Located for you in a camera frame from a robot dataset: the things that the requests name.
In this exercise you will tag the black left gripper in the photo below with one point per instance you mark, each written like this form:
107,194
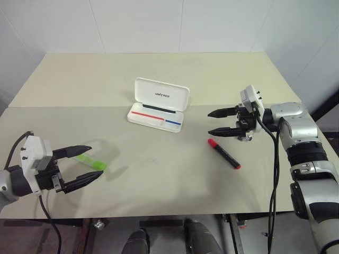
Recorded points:
47,180

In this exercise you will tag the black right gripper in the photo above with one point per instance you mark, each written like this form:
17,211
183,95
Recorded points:
245,123

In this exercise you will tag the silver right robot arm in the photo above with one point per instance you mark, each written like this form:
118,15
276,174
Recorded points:
299,124

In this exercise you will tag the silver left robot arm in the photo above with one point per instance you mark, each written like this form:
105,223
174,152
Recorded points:
4,191

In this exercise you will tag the green highlighter pen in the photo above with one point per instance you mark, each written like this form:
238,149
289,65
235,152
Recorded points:
94,163

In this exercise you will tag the white open pencil case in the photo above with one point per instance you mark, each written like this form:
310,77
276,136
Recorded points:
161,94

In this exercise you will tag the black marker with red cap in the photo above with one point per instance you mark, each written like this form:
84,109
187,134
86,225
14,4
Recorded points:
226,154

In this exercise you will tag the small dark rounded shape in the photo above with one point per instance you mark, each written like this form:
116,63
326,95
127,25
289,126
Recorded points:
137,242

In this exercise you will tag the large dark rounded shape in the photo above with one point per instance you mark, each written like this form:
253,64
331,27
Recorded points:
202,238

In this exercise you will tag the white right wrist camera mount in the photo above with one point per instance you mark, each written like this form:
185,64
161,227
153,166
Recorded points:
249,96

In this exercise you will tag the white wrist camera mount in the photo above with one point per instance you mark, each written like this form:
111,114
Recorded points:
249,96
31,148

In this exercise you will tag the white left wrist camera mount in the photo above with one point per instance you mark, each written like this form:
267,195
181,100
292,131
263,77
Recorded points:
31,148

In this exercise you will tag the black frame beside table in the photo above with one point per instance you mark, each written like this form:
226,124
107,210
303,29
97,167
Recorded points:
327,119

